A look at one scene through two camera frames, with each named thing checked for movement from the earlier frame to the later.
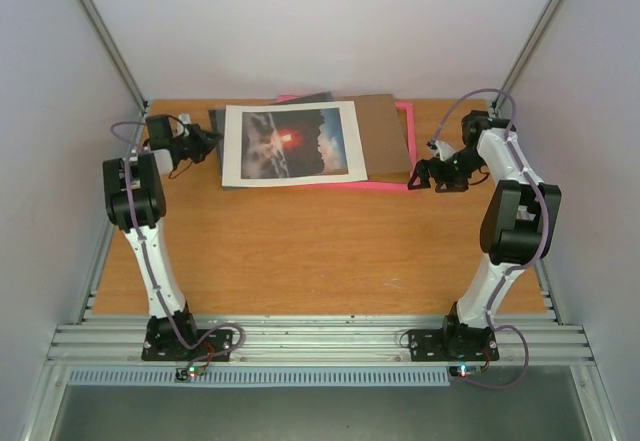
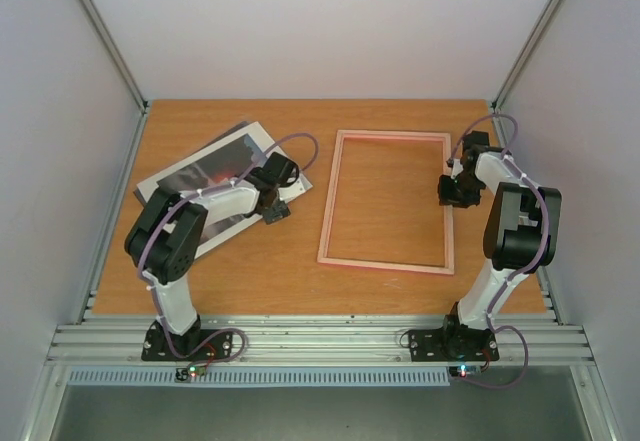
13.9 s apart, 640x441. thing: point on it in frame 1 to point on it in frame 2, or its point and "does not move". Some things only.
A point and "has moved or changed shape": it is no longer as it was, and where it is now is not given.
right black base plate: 453,344 does not move
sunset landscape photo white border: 291,143 to 224,161
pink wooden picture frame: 394,186 to 449,243
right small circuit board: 464,370 does not move
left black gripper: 205,143 to 271,215
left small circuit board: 182,373 does not move
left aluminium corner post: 104,33 does not move
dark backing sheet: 217,119 has moved or changed shape
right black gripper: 437,175 to 451,192
